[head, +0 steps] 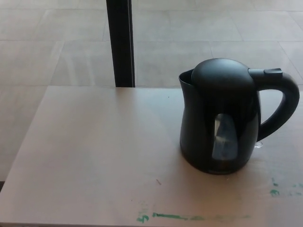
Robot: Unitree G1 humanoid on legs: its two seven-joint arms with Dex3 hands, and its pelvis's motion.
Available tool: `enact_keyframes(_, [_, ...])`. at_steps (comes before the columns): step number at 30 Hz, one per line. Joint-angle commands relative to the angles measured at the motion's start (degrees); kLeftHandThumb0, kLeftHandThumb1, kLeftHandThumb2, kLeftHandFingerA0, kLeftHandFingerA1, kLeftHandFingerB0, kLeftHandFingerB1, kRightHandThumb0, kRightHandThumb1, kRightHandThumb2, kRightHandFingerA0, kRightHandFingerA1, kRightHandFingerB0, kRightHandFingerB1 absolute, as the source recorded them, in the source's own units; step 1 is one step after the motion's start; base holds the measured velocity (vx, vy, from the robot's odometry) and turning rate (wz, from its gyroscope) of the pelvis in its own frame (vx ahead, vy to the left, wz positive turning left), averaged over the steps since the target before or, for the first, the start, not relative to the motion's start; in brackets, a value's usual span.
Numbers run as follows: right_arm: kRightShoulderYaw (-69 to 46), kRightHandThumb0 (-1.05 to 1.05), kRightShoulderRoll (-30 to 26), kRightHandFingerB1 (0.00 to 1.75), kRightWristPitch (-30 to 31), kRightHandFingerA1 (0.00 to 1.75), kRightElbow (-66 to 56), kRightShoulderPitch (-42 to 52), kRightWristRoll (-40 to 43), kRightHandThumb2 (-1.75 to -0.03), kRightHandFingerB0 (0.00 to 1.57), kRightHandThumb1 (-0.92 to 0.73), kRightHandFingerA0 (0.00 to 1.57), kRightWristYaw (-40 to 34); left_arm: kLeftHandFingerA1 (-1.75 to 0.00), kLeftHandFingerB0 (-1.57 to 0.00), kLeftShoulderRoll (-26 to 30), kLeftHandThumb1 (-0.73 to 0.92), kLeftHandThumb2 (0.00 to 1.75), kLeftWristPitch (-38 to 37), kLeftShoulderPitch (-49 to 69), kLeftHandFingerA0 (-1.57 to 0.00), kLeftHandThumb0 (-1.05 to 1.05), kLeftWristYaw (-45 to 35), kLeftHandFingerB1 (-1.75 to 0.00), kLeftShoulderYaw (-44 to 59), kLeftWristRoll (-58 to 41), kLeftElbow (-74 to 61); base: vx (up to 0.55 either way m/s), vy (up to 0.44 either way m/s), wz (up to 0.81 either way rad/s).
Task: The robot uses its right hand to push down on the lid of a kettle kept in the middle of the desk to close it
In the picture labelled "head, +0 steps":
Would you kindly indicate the black electric kettle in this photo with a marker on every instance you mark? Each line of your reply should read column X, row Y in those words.
column 198, row 132

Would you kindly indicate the black vertical post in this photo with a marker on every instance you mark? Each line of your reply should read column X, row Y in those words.
column 120, row 42

